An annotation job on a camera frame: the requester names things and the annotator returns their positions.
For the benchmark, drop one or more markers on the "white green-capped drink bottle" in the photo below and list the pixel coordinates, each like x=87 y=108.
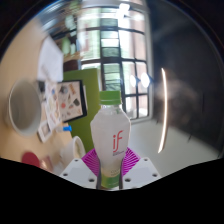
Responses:
x=110 y=131

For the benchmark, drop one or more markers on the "white ceramic bowl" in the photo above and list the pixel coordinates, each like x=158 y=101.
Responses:
x=71 y=150

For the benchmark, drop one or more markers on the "flat round red coaster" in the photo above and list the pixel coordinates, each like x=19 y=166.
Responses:
x=31 y=159

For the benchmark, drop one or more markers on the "blue-capped white tube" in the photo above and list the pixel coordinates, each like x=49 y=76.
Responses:
x=66 y=128

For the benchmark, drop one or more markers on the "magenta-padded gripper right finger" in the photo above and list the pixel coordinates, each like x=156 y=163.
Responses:
x=144 y=171

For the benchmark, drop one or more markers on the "colourful sticker sheet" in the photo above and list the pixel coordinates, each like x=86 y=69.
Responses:
x=50 y=113

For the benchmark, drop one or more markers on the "green upholstered bench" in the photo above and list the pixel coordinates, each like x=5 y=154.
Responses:
x=90 y=80

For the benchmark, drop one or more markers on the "group of wooden chairs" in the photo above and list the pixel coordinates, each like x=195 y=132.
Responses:
x=68 y=36

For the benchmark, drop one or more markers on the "white paper sheet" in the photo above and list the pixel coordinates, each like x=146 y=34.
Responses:
x=50 y=60

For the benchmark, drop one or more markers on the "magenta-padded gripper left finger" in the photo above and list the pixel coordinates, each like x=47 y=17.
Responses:
x=76 y=173

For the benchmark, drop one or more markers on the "curved linear ceiling light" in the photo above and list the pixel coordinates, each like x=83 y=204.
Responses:
x=163 y=110

